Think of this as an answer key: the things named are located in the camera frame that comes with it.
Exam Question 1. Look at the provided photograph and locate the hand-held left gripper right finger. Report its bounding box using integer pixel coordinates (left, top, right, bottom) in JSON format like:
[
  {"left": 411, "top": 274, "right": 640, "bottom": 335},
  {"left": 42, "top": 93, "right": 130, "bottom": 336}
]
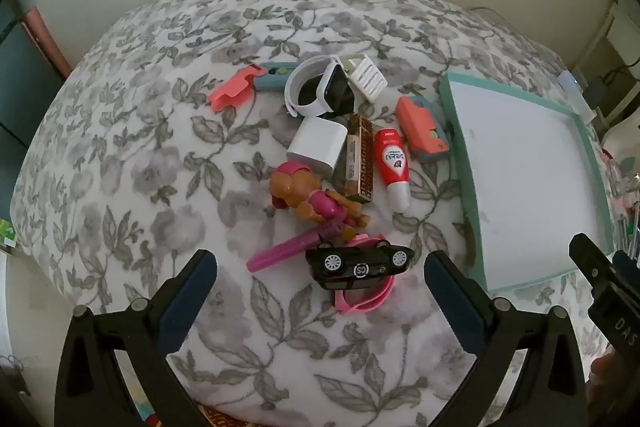
[{"left": 424, "top": 250, "right": 587, "bottom": 427}]

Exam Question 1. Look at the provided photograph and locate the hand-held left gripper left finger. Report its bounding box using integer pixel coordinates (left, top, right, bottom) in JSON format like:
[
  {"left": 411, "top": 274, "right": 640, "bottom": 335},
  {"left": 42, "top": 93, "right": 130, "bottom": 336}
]
[{"left": 55, "top": 249, "right": 218, "bottom": 427}]

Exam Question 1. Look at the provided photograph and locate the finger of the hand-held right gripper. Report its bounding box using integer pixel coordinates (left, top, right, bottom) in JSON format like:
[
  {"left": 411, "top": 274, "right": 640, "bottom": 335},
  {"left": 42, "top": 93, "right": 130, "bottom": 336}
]
[
  {"left": 569, "top": 233, "right": 619, "bottom": 304},
  {"left": 612, "top": 249, "right": 640, "bottom": 289}
]

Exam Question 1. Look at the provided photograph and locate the pink smartwatch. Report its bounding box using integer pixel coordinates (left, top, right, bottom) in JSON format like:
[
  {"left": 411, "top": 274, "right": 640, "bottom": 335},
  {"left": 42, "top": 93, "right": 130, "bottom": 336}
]
[{"left": 334, "top": 233, "right": 396, "bottom": 314}]

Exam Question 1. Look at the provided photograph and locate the teal shallow box tray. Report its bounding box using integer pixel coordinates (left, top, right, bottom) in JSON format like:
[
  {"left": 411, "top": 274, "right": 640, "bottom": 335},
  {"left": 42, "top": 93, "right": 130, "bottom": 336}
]
[{"left": 439, "top": 72, "right": 615, "bottom": 293}]

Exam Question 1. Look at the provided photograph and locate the magenta plastic stick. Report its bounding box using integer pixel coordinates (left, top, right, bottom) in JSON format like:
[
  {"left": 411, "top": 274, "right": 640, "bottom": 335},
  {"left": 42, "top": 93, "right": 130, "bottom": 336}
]
[{"left": 246, "top": 227, "right": 346, "bottom": 273}]

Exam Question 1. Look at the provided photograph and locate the black toy car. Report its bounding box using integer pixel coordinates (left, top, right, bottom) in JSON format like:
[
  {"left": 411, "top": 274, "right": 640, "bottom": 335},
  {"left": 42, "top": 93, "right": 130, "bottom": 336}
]
[{"left": 305, "top": 242, "right": 416, "bottom": 290}]

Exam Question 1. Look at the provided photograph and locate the red and white bottle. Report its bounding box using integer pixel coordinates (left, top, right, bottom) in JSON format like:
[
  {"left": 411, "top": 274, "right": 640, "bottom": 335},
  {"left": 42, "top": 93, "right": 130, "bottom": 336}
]
[{"left": 374, "top": 128, "right": 412, "bottom": 214}]

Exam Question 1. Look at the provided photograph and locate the pink toy dog figure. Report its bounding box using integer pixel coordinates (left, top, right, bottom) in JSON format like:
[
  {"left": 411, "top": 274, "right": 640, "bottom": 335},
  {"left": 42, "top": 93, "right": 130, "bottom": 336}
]
[{"left": 269, "top": 161, "right": 373, "bottom": 240}]

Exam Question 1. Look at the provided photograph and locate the gold patterned bar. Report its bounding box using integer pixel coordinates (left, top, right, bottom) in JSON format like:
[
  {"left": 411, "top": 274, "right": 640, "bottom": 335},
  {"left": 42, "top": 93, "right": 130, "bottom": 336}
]
[{"left": 332, "top": 114, "right": 376, "bottom": 202}]

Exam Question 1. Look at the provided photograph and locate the coral and blue case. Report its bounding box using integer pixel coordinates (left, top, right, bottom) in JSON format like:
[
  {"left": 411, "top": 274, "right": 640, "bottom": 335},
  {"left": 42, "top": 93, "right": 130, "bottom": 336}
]
[
  {"left": 208, "top": 63, "right": 301, "bottom": 112},
  {"left": 396, "top": 96, "right": 451, "bottom": 165}
]

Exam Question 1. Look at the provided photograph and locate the white charger block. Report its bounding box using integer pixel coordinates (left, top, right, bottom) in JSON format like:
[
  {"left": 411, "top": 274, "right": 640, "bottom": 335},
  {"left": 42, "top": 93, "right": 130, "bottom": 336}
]
[{"left": 286, "top": 117, "right": 348, "bottom": 175}]

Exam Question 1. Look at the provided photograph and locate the white hair claw clip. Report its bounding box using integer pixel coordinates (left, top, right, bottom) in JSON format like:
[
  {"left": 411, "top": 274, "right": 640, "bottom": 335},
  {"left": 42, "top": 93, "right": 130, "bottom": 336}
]
[{"left": 341, "top": 53, "right": 387, "bottom": 98}]

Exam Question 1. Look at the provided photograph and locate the white smartwatch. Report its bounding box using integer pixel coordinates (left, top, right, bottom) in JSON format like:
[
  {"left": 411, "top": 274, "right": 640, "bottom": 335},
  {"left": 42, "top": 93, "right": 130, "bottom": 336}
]
[{"left": 284, "top": 56, "right": 351, "bottom": 118}]

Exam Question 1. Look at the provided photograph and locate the person's right hand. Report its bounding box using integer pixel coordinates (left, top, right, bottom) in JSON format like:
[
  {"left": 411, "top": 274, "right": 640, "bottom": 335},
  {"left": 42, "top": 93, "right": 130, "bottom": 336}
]
[{"left": 589, "top": 353, "right": 640, "bottom": 409}]

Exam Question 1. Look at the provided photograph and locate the grey floral blanket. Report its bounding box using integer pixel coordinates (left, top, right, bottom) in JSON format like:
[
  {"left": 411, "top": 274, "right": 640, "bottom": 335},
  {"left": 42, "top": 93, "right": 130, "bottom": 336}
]
[{"left": 10, "top": 0, "right": 617, "bottom": 427}]

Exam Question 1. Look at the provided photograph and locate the white oblong device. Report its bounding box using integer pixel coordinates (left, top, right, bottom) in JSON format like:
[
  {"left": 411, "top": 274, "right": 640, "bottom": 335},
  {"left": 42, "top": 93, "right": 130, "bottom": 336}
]
[{"left": 556, "top": 71, "right": 598, "bottom": 122}]

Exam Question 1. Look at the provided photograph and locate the reddish brown board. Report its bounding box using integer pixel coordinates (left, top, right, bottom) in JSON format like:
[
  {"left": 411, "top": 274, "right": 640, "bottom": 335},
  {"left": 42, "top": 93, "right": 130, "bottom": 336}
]
[{"left": 22, "top": 7, "right": 73, "bottom": 80}]

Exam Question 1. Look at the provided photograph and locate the white furniture frame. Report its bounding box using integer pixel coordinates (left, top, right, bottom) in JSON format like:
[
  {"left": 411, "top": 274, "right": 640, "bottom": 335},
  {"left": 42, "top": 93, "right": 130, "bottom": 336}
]
[{"left": 602, "top": 0, "right": 640, "bottom": 72}]

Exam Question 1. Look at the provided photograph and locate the white cable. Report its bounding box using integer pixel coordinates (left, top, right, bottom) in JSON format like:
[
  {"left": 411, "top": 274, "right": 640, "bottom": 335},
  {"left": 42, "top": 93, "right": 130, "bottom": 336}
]
[{"left": 467, "top": 6, "right": 506, "bottom": 25}]

